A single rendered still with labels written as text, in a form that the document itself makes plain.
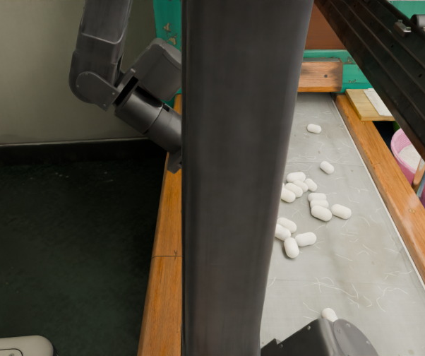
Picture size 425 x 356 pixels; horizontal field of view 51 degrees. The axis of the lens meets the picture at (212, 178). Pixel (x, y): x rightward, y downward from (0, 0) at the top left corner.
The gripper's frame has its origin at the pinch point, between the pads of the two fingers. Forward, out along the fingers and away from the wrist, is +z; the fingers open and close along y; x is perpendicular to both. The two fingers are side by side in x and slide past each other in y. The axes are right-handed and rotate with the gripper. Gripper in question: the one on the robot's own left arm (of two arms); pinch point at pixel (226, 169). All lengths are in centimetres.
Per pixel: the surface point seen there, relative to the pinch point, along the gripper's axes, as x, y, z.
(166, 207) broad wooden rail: 14.0, 2.0, -1.8
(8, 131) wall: 115, 127, -33
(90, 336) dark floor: 93, 28, 24
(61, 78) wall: 76, 130, -27
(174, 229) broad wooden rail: 12.7, -3.9, -0.4
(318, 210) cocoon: -3.2, 1.6, 19.2
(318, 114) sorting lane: -6.8, 40.9, 26.3
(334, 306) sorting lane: -0.9, -17.4, 19.5
